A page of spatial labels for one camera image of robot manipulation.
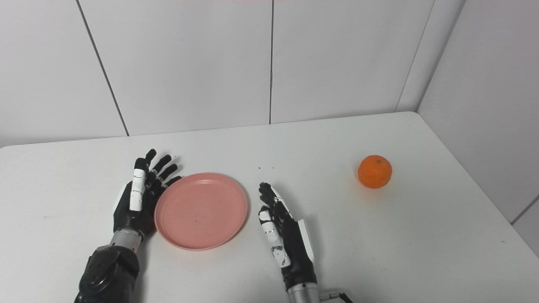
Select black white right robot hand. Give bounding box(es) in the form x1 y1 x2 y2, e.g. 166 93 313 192
258 182 317 292

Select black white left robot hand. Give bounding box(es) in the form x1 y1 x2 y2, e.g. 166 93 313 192
113 149 182 240

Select pink round plate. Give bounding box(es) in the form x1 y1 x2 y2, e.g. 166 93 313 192
154 172 249 252

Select orange fruit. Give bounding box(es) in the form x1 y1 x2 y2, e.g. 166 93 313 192
358 155 393 189

